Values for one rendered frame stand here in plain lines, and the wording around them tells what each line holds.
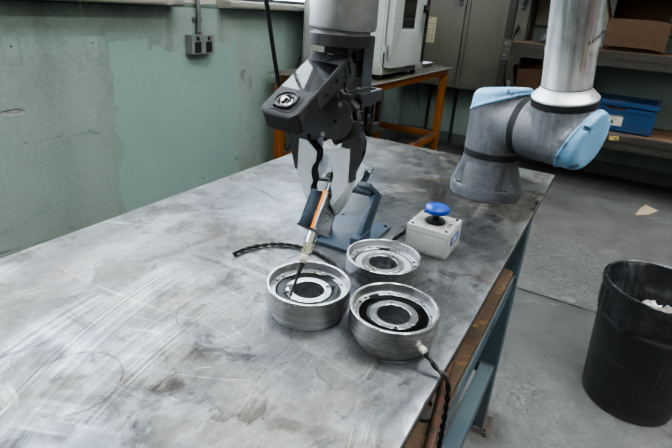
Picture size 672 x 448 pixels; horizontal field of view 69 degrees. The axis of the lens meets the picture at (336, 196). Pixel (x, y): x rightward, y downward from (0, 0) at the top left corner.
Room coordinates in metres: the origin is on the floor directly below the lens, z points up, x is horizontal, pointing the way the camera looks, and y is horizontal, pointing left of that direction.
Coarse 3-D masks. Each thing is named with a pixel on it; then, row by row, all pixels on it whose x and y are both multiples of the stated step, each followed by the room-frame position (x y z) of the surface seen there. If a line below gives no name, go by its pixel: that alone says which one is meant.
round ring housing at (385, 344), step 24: (360, 288) 0.52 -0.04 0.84; (384, 288) 0.53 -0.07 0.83; (408, 288) 0.53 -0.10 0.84; (384, 312) 0.50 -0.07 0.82; (408, 312) 0.49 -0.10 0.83; (432, 312) 0.49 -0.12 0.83; (360, 336) 0.45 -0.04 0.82; (384, 336) 0.44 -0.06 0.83; (408, 336) 0.43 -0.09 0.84; (432, 336) 0.45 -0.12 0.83
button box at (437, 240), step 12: (420, 216) 0.75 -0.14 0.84; (444, 216) 0.75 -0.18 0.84; (408, 228) 0.71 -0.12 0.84; (420, 228) 0.71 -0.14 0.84; (432, 228) 0.70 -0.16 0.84; (444, 228) 0.71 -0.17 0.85; (456, 228) 0.72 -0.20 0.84; (408, 240) 0.71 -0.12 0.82; (420, 240) 0.70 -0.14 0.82; (432, 240) 0.69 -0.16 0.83; (444, 240) 0.69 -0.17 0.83; (456, 240) 0.73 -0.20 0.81; (420, 252) 0.70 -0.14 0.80; (432, 252) 0.69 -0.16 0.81; (444, 252) 0.68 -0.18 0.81
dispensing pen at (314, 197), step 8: (328, 176) 0.57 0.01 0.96; (328, 184) 0.57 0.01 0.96; (312, 192) 0.55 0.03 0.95; (320, 192) 0.55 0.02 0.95; (312, 200) 0.54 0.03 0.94; (304, 208) 0.54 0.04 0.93; (312, 208) 0.54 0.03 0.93; (304, 216) 0.53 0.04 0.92; (312, 216) 0.53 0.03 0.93; (304, 224) 0.53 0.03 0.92; (312, 232) 0.53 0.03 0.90; (312, 240) 0.53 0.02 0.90; (304, 248) 0.52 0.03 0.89; (312, 248) 0.53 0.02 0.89; (304, 256) 0.52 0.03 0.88; (304, 264) 0.52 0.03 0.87; (296, 280) 0.51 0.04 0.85
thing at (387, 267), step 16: (368, 240) 0.65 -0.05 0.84; (384, 240) 0.66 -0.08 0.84; (352, 256) 0.62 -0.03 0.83; (368, 256) 0.62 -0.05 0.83; (384, 256) 0.63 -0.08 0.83; (416, 256) 0.62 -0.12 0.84; (352, 272) 0.58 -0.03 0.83; (368, 272) 0.56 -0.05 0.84; (384, 272) 0.58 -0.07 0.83; (400, 272) 0.56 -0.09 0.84; (416, 272) 0.58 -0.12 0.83
